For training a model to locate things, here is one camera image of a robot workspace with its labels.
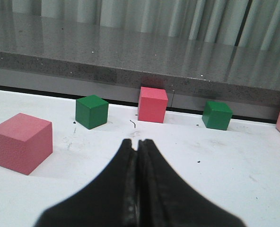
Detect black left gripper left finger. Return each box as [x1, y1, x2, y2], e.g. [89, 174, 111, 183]
[35, 139, 137, 227]

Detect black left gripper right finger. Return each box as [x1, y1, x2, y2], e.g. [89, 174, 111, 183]
[138, 140, 245, 227]

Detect green cube left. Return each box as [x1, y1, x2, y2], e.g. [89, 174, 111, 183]
[75, 95, 109, 129]

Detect green cube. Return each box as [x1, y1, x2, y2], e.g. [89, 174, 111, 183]
[202, 101, 233, 131]
[75, 95, 109, 129]

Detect pink cube back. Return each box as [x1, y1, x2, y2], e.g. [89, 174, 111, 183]
[138, 87, 168, 123]

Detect green cube right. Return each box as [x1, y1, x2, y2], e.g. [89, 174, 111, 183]
[202, 101, 233, 131]

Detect large pink cube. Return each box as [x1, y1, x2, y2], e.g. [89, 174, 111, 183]
[0, 113, 53, 175]

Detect grey stone counter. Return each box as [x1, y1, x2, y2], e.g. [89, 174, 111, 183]
[0, 10, 280, 120]

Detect grey curtain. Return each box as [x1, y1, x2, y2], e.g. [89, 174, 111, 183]
[0, 0, 280, 52]

